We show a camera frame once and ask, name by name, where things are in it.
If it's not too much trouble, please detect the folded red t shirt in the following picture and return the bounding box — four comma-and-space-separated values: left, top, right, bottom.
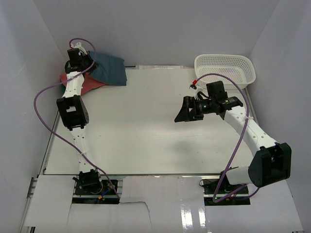
60, 73, 107, 95

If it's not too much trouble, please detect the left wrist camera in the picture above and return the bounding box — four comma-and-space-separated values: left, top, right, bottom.
67, 42, 88, 60

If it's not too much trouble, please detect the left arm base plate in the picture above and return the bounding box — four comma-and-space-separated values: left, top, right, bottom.
72, 178, 120, 204

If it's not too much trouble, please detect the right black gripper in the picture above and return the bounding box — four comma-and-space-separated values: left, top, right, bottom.
174, 96, 215, 122

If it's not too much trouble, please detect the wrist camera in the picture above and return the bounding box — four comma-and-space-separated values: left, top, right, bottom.
67, 42, 88, 60
189, 79, 207, 100

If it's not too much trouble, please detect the blue t shirt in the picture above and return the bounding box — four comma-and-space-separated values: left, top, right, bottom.
89, 51, 127, 86

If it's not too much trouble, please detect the white plastic laundry basket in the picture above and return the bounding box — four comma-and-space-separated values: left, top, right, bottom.
194, 54, 256, 89

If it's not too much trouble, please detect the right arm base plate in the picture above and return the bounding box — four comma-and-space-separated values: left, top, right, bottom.
199, 179, 251, 206

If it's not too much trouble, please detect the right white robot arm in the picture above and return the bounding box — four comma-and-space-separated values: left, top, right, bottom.
174, 81, 292, 194

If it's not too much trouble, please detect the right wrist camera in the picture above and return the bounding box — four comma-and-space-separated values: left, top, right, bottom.
189, 79, 207, 100

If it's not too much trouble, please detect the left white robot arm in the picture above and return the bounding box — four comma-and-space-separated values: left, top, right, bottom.
56, 46, 103, 194

